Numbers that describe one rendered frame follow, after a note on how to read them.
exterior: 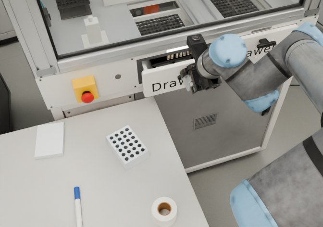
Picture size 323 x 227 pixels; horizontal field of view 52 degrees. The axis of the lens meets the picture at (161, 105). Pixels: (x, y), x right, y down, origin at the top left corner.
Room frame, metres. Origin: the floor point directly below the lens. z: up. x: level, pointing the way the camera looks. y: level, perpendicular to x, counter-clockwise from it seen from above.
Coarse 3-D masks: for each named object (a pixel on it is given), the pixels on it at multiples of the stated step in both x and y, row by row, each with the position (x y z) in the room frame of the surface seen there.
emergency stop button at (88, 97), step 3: (87, 93) 0.73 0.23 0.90; (90, 93) 0.74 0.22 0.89; (84, 96) 0.72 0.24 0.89; (87, 96) 0.72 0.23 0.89; (90, 96) 0.73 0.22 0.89; (93, 96) 0.73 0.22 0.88; (81, 99) 0.72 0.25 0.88; (84, 99) 0.72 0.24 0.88; (87, 99) 0.72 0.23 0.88; (90, 99) 0.72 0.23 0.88; (93, 99) 0.73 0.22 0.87; (84, 102) 0.72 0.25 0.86; (87, 102) 0.72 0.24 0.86
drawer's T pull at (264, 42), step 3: (261, 39) 0.95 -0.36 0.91; (264, 39) 0.95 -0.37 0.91; (261, 42) 0.94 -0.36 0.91; (264, 42) 0.94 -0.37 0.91; (267, 42) 0.93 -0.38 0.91; (270, 42) 0.93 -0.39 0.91; (273, 42) 0.93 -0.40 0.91; (258, 45) 0.92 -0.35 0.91; (261, 45) 0.92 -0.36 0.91; (264, 45) 0.92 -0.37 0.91; (267, 45) 0.93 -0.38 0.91; (270, 45) 0.93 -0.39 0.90; (258, 48) 0.92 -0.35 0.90
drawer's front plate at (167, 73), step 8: (176, 64) 0.82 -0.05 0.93; (184, 64) 0.82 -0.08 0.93; (144, 72) 0.79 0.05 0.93; (152, 72) 0.79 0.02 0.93; (160, 72) 0.79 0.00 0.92; (168, 72) 0.80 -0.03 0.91; (176, 72) 0.81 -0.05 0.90; (144, 80) 0.78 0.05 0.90; (152, 80) 0.78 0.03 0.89; (160, 80) 0.79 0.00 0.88; (168, 80) 0.80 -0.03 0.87; (176, 80) 0.81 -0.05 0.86; (144, 88) 0.78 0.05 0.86; (168, 88) 0.80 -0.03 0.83; (176, 88) 0.81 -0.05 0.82
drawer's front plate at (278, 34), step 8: (264, 32) 0.97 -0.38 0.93; (272, 32) 0.97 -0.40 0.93; (280, 32) 0.98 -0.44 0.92; (288, 32) 0.99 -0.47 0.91; (248, 40) 0.94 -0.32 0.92; (256, 40) 0.95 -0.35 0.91; (272, 40) 0.97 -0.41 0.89; (280, 40) 0.98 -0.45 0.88; (248, 48) 0.95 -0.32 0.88; (256, 48) 0.96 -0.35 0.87; (264, 48) 0.97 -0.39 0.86; (256, 56) 0.96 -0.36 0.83
